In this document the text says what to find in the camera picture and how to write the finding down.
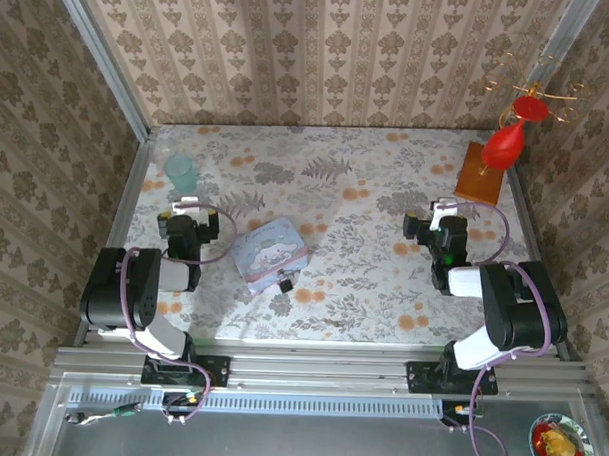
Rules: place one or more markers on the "teal translucent plastic cup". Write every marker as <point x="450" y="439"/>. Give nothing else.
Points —
<point x="181" y="173"/>

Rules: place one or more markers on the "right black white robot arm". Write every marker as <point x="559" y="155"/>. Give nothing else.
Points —
<point x="512" y="305"/>

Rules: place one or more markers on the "floral patterned plate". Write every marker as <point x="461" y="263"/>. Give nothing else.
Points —
<point x="584" y="448"/>

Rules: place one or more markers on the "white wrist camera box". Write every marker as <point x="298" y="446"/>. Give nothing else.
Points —
<point x="190" y="206"/>
<point x="442" y="213"/>

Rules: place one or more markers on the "red ornament on wooden stand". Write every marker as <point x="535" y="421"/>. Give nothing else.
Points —
<point x="532" y="88"/>

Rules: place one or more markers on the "yellow toy food piece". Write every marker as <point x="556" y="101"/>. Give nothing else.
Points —
<point x="557" y="442"/>

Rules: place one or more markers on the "aluminium extrusion frame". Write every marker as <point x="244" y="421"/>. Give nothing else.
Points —
<point x="304" y="369"/>

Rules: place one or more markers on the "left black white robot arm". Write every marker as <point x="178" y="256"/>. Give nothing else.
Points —
<point x="107" y="291"/>

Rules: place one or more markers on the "brown wooden rack base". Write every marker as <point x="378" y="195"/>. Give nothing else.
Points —
<point x="478" y="184"/>

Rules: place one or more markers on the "red plastic wine glass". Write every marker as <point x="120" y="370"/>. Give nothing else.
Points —
<point x="505" y="145"/>

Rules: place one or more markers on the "cartoon print tin box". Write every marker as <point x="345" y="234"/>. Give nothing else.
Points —
<point x="268" y="252"/>

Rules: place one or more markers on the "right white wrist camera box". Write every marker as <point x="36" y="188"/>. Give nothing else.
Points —
<point x="442" y="213"/>

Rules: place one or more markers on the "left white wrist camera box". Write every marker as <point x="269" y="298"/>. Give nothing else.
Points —
<point x="190" y="206"/>

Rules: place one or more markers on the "floral tablecloth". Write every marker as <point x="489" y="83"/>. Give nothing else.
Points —
<point x="364" y="230"/>

